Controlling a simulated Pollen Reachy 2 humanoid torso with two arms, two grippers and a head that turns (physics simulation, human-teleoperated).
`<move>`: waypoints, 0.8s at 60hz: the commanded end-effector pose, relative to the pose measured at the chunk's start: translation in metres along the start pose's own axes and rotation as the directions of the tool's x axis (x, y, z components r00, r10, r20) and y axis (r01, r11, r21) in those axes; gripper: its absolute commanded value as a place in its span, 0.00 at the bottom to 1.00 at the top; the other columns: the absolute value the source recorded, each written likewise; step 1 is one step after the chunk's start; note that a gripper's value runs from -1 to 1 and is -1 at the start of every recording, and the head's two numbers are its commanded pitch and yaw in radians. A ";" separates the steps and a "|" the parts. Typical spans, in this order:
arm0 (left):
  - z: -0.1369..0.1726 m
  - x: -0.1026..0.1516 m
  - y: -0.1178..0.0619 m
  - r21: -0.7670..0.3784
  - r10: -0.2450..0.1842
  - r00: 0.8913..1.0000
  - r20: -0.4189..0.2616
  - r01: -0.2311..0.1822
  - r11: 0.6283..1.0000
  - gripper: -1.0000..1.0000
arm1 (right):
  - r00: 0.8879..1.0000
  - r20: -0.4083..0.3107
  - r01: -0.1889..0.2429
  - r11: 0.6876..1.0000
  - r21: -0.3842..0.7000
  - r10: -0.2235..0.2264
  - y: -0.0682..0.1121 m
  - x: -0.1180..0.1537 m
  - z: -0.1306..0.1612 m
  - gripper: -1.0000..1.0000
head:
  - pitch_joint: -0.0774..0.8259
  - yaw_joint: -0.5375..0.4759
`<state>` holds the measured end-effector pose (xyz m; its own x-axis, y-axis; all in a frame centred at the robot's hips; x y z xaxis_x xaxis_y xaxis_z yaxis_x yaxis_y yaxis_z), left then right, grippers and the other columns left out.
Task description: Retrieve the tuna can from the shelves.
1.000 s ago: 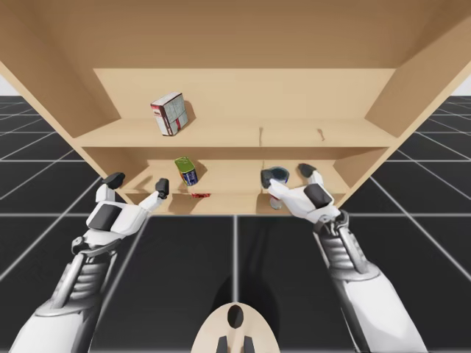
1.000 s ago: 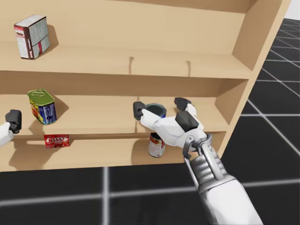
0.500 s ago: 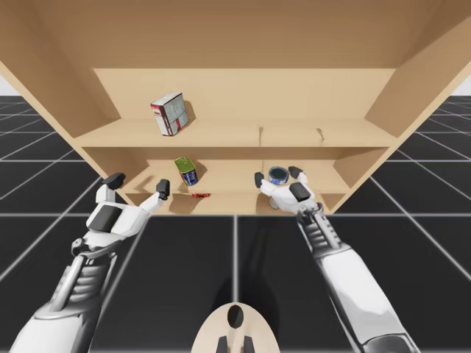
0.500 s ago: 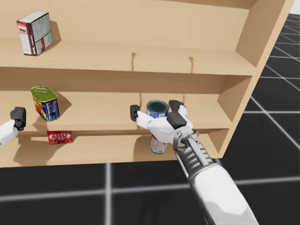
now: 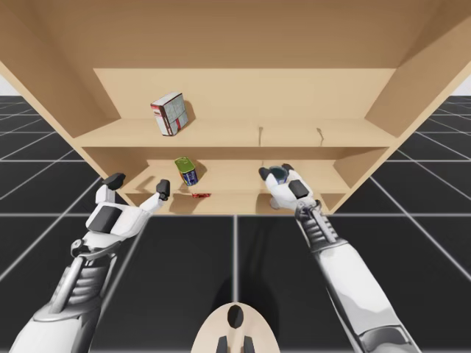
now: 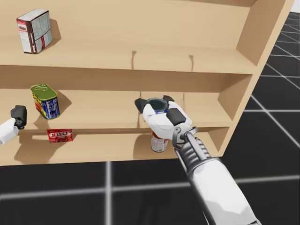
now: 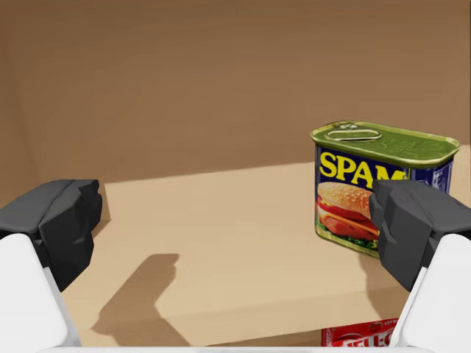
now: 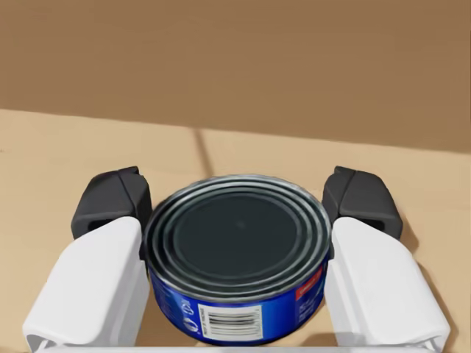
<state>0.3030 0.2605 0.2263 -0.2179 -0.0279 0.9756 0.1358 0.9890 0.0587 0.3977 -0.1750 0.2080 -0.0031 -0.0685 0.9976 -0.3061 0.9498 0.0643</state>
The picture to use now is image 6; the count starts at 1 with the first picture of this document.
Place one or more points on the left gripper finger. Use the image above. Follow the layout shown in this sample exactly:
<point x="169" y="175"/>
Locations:
<point x="14" y="122"/>

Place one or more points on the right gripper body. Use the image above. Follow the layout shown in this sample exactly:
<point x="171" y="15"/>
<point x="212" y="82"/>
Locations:
<point x="168" y="122"/>

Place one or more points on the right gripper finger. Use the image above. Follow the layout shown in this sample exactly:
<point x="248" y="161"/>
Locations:
<point x="141" y="105"/>
<point x="168" y="99"/>

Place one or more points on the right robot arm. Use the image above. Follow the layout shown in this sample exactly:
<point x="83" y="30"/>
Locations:
<point x="211" y="182"/>

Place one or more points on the red and white can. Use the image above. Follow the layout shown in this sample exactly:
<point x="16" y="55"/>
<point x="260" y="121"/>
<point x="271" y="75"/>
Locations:
<point x="159" y="144"/>

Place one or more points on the green and blue rectangular can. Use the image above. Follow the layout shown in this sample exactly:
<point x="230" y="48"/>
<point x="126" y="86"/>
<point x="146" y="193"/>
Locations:
<point x="45" y="100"/>

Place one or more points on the pale wooden shelf unit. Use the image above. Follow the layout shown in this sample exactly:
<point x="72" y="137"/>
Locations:
<point x="117" y="47"/>

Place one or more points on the red and white carton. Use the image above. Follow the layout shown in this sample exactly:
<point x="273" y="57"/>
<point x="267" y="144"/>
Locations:
<point x="35" y="32"/>

